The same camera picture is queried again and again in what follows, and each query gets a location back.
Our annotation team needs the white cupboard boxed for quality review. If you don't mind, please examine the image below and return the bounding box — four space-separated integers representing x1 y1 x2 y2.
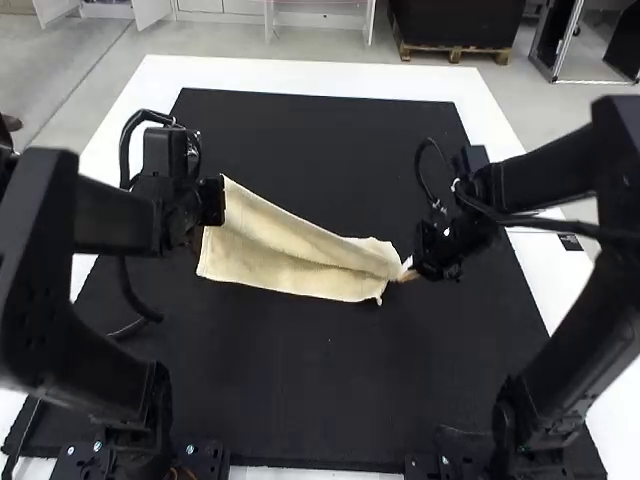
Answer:
171 0 377 47
35 0 172 29

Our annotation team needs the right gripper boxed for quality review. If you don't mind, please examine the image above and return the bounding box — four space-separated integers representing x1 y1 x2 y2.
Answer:
398 198 500 285

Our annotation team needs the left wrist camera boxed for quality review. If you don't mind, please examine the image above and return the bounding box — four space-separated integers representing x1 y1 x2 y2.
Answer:
141 126 204 179

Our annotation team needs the black cable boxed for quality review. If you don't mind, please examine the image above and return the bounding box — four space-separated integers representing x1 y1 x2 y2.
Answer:
413 136 464 214
457 187 621 242
105 248 165 342
118 108 179 194

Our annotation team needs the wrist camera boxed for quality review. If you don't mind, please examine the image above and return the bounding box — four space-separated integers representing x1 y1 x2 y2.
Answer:
141 126 204 179
457 144 490 175

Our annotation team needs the pale towel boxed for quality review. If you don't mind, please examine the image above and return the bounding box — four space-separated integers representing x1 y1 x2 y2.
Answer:
194 172 402 308

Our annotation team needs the wooden pallet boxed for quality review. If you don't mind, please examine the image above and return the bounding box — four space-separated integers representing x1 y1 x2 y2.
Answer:
398 41 512 66

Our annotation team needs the black mat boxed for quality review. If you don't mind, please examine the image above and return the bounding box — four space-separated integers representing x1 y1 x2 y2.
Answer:
0 87 609 474

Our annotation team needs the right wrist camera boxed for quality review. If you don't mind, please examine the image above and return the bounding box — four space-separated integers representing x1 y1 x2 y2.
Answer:
457 144 490 175

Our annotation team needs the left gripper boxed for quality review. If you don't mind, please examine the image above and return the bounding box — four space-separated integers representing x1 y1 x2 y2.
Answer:
131 173 227 252

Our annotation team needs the metal frame cart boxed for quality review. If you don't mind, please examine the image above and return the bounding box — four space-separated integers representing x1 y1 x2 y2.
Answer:
526 0 640 85

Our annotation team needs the black crate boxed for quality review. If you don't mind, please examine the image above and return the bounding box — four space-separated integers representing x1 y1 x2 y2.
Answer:
387 0 527 50

